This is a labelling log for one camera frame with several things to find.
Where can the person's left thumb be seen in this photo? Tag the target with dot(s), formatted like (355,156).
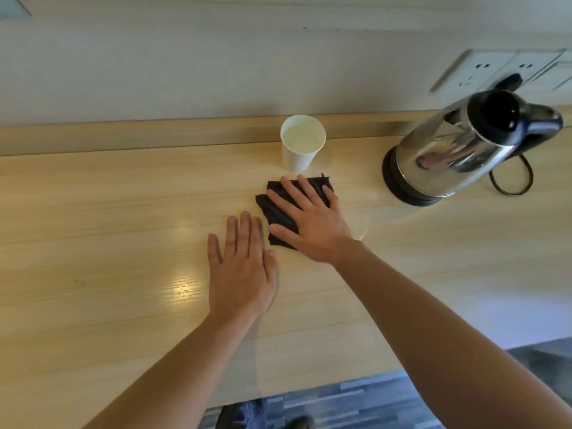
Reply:
(271,265)

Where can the person's left middle finger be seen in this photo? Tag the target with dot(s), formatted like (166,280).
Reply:
(244,234)

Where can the person's left forearm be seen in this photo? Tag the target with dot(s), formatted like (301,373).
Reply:
(178,375)

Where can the white wall switch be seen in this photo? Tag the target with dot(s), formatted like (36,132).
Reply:
(552,78)

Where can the person's right hand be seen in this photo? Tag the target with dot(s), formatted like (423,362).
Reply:
(319,230)

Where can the black kettle base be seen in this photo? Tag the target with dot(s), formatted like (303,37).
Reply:
(395,185)

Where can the dark cloth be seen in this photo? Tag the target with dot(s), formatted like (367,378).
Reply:
(277,212)

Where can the person's left little finger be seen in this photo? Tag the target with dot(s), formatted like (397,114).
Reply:
(214,250)

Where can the person's dark shoe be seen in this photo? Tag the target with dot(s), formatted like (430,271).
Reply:
(301,423)

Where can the person's right middle finger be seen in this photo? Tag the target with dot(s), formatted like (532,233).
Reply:
(295,192)

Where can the person's right little finger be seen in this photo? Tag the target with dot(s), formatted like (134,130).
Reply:
(334,198)

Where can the black power plug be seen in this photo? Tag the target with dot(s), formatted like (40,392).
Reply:
(509,81)

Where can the person's right forearm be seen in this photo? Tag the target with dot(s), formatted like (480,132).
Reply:
(438,344)

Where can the white wall socket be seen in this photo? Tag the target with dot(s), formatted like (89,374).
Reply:
(531,64)
(471,73)

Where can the stainless steel electric kettle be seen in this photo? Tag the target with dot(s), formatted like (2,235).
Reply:
(451,151)

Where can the person's right thumb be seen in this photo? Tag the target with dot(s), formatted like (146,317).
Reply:
(286,234)

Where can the person's blue jeans leg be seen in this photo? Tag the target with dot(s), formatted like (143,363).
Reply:
(243,415)

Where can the person's left hand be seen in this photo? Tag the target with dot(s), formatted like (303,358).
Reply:
(241,281)

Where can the white paper cup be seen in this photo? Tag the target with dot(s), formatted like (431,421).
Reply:
(298,158)

